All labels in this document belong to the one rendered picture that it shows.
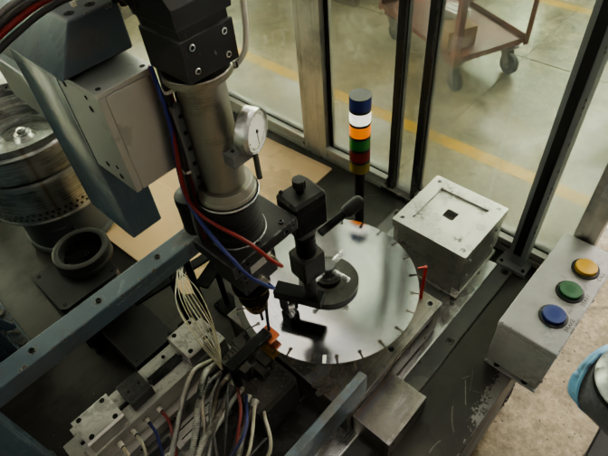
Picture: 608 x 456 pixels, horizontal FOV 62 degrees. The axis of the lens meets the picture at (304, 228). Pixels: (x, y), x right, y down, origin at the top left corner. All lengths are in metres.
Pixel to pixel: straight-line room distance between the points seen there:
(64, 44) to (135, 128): 0.10
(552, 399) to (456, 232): 1.01
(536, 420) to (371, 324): 1.13
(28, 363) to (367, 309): 0.55
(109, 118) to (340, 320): 0.54
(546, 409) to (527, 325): 0.98
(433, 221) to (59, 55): 0.82
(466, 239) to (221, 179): 0.66
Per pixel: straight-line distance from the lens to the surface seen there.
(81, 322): 0.90
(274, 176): 1.47
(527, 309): 1.03
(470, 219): 1.16
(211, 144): 0.54
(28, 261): 1.50
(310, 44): 1.33
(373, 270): 0.97
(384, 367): 0.98
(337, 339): 0.89
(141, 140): 0.56
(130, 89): 0.53
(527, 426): 1.93
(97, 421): 0.99
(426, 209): 1.16
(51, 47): 0.56
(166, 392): 1.00
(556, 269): 1.11
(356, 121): 1.04
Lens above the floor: 1.72
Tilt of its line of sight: 47 degrees down
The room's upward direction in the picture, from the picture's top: 6 degrees counter-clockwise
